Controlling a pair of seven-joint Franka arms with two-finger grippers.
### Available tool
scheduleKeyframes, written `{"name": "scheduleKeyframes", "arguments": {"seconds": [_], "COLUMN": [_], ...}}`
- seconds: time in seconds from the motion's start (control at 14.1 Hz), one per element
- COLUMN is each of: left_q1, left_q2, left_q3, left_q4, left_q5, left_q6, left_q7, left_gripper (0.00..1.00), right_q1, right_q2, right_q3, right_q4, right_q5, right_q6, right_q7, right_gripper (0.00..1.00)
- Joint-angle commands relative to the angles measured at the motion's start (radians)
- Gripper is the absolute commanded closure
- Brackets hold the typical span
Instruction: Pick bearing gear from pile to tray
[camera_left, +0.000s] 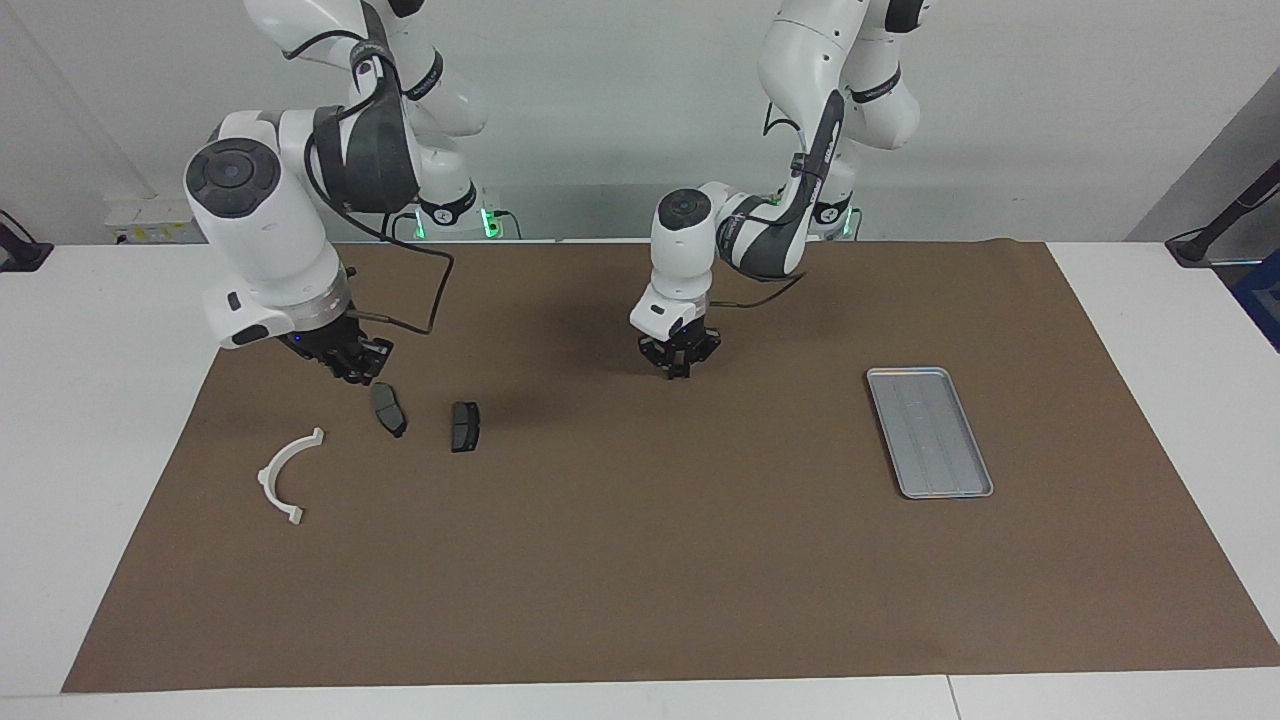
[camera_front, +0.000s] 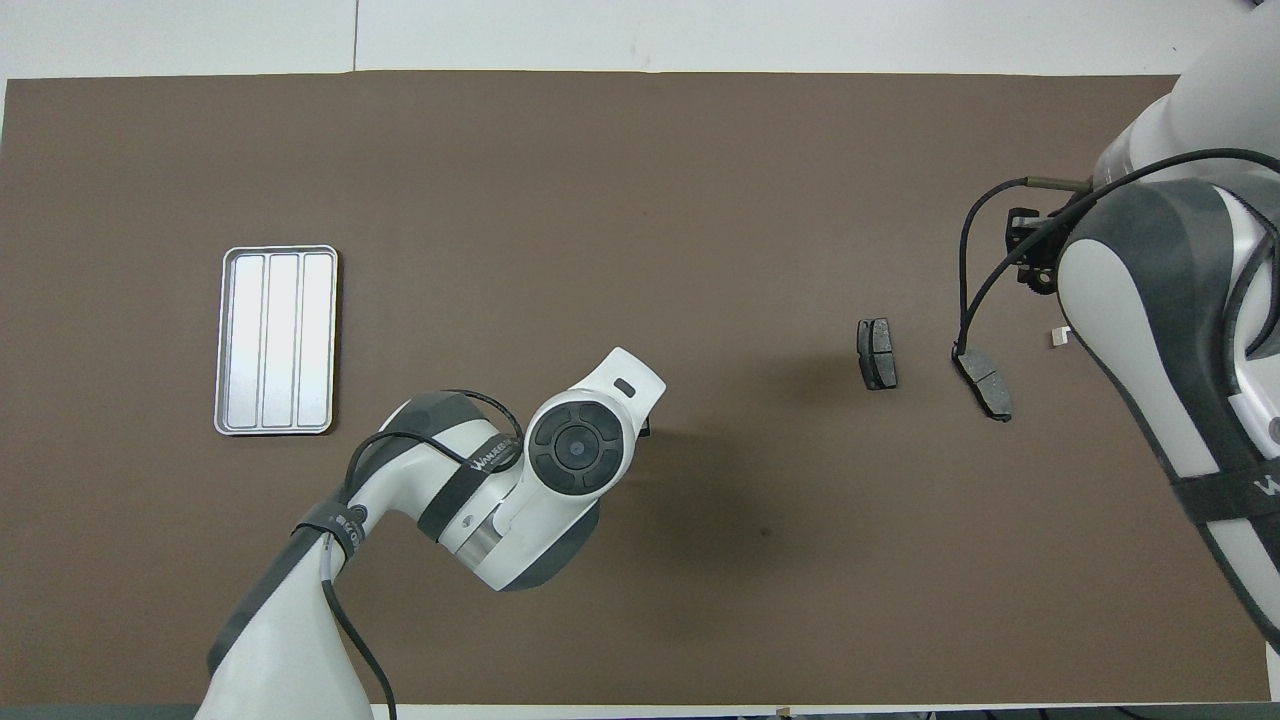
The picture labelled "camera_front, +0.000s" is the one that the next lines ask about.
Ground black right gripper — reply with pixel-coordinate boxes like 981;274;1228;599
1007;207;1063;296

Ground silver metal tray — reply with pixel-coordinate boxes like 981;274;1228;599
214;245;339;436

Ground grey curved brake pad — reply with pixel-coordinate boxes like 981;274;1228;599
951;338;1014;423

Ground dark rectangular brake pad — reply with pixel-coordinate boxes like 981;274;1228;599
857;318;899;391

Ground brown table mat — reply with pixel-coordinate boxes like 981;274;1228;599
0;70;1271;706

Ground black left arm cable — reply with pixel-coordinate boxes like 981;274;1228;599
318;388;526;720

